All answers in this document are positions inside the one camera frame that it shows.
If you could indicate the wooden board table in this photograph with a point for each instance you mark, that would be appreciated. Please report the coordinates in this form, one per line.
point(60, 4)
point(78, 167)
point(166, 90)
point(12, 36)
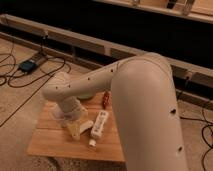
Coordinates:
point(49, 139)

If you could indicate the green bowl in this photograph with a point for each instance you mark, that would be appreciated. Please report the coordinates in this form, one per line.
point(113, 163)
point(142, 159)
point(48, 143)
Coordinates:
point(85, 96)

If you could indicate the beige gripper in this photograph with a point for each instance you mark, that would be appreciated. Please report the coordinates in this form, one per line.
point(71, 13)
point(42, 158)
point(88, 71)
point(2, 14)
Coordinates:
point(74, 125)

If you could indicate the red small object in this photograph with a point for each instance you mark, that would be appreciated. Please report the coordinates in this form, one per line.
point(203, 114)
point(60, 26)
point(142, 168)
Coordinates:
point(105, 101)

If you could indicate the wooden beam rail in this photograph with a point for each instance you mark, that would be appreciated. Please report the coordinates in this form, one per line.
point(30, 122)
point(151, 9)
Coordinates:
point(200, 75)

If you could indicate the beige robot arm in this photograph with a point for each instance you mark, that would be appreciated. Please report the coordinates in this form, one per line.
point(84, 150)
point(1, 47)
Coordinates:
point(144, 104)

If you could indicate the ceramic cup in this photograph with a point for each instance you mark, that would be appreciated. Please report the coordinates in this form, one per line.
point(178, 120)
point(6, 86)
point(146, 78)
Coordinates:
point(57, 113)

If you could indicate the white tube with cap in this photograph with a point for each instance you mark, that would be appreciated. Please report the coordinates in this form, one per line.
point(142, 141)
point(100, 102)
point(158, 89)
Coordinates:
point(97, 129)

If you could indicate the blue power box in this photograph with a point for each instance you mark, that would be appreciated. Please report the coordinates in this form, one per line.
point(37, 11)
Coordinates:
point(27, 66)

